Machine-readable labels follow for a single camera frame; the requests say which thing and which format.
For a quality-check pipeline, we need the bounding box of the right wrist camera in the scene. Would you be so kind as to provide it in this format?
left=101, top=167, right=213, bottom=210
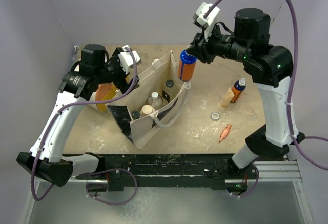
left=192, top=2, right=221, bottom=40

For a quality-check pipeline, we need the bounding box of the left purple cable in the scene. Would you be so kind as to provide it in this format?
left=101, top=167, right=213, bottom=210
left=30, top=46, right=139, bottom=206

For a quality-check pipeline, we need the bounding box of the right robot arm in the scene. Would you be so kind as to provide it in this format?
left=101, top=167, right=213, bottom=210
left=187, top=2, right=305, bottom=178

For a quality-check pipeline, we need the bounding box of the beige tube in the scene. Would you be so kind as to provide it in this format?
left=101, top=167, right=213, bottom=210
left=220, top=87, right=235, bottom=108

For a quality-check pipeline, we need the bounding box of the clear square bottle dark cap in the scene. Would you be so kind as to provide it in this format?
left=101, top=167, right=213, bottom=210
left=162, top=79, right=179, bottom=103

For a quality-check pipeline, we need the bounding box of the small clear bottle white cap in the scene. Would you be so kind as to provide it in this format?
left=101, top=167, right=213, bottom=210
left=147, top=92, right=163, bottom=110

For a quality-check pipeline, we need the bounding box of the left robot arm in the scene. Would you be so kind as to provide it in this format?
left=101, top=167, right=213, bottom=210
left=16, top=44, right=141, bottom=187

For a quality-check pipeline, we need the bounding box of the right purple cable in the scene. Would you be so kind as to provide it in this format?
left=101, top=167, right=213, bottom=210
left=204, top=0, right=328, bottom=199

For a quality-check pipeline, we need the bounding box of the orange bottle blue pump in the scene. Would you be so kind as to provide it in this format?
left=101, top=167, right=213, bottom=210
left=178, top=50, right=197, bottom=82

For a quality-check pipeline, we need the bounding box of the white bottle beige cap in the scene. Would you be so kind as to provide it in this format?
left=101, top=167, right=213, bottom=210
left=140, top=105, right=155, bottom=117

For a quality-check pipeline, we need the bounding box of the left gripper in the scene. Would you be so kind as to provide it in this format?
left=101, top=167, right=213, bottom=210
left=95, top=48, right=139, bottom=95

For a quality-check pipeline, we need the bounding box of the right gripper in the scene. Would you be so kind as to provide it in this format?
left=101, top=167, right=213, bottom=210
left=187, top=21, right=252, bottom=64

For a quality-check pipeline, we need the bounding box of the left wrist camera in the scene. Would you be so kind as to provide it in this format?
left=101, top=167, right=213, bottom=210
left=118, top=45, right=142, bottom=72

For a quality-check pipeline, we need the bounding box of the canvas tote bag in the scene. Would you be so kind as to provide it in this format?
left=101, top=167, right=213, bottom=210
left=106, top=52, right=191, bottom=149

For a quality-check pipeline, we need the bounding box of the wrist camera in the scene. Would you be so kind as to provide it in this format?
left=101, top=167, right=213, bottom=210
left=192, top=2, right=221, bottom=40
left=118, top=45, right=142, bottom=72

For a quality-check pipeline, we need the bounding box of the white round container orange lid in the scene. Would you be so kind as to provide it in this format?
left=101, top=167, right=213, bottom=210
left=71, top=54, right=121, bottom=113

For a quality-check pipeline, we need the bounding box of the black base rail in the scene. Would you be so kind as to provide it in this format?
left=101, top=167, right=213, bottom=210
left=77, top=154, right=257, bottom=192

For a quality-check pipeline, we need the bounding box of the purple cable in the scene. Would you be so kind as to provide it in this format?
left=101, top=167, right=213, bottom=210
left=204, top=0, right=328, bottom=199
left=30, top=46, right=139, bottom=206

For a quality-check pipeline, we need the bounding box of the small square bottle dark cap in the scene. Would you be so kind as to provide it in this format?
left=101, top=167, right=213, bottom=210
left=131, top=110, right=141, bottom=120

